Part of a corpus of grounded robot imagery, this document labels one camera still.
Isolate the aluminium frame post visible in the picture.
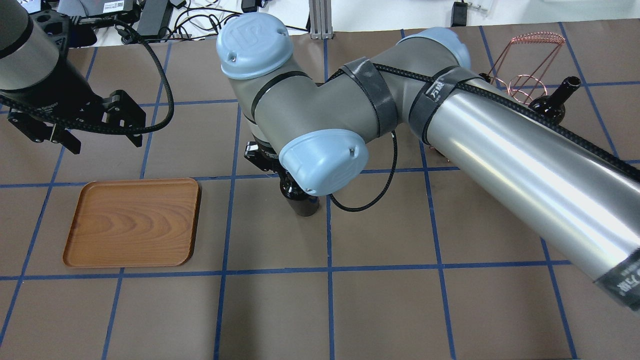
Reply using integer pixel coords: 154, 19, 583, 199
308, 0, 335, 40

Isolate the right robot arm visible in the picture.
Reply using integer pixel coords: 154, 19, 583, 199
215, 13, 640, 312

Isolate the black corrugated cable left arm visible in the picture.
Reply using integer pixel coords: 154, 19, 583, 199
0, 17, 176, 136

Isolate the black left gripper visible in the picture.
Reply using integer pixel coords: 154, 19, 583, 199
7, 75, 146, 154

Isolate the copper wire bottle basket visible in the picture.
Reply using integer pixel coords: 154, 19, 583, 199
480, 30, 566, 106

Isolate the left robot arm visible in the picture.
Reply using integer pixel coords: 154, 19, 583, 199
0, 0, 146, 154

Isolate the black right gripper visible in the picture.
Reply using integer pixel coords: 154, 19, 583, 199
243, 137, 283, 174

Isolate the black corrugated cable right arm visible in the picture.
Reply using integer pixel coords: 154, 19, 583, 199
329, 62, 640, 213

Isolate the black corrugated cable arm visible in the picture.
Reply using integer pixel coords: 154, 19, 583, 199
0, 17, 176, 136
329, 62, 640, 213

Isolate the wooden tray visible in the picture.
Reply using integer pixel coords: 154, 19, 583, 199
62, 178, 201, 269

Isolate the dark wine bottle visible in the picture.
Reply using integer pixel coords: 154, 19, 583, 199
528, 76, 582, 125
278, 172, 320, 217

